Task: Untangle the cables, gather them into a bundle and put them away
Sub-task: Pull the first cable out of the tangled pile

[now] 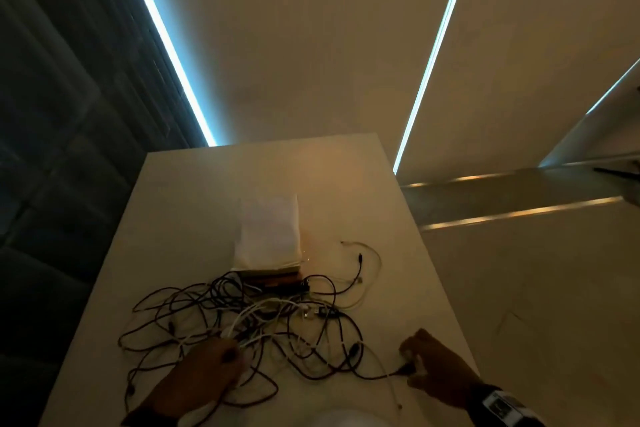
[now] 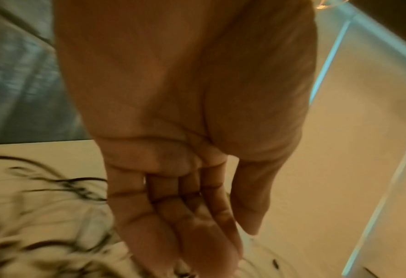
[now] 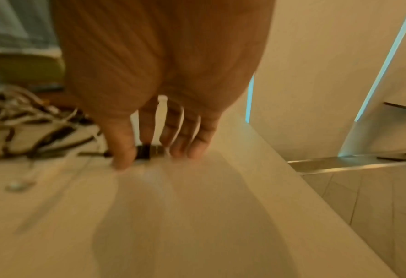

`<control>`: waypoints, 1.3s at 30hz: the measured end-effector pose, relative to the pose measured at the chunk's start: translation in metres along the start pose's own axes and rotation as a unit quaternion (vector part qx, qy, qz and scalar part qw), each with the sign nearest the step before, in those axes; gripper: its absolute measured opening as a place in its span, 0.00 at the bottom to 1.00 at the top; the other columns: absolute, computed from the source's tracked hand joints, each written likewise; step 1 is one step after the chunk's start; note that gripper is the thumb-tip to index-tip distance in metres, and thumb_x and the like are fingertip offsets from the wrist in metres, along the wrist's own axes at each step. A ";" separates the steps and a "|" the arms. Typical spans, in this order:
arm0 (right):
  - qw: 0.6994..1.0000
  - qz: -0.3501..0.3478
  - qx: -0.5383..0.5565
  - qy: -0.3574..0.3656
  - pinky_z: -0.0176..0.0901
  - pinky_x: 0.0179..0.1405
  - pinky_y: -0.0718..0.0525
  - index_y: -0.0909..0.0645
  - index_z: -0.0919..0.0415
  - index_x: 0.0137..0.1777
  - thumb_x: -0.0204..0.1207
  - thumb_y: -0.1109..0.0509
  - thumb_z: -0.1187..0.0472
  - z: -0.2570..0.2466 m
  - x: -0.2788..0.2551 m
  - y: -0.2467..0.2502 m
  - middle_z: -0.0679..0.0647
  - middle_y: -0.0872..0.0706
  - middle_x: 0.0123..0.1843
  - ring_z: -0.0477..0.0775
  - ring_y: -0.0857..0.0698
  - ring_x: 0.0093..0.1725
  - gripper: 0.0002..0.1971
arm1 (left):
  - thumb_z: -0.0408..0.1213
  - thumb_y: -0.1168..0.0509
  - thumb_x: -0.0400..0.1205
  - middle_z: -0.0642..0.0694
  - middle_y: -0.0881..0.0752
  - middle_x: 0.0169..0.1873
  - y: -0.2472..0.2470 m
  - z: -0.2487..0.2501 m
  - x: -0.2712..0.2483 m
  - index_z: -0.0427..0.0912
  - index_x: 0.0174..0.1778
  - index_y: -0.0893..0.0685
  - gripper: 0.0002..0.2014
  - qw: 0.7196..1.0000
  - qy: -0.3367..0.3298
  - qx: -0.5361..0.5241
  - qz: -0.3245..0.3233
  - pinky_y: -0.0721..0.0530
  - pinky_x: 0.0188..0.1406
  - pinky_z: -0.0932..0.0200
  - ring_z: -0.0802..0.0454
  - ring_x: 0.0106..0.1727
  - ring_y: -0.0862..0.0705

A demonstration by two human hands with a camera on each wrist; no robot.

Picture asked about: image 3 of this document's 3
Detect person's right hand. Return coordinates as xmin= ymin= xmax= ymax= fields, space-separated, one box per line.
xmin=49 ymin=0 xmax=276 ymax=171

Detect pile of cables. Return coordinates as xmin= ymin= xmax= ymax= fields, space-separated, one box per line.
xmin=0 ymin=84 xmax=108 ymax=193

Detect blue LED light strip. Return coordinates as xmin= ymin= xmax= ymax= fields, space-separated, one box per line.
xmin=354 ymin=0 xmax=406 ymax=123
xmin=245 ymin=72 xmax=255 ymax=124

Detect white table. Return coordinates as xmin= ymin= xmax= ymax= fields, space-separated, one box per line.
xmin=0 ymin=108 xmax=401 ymax=278

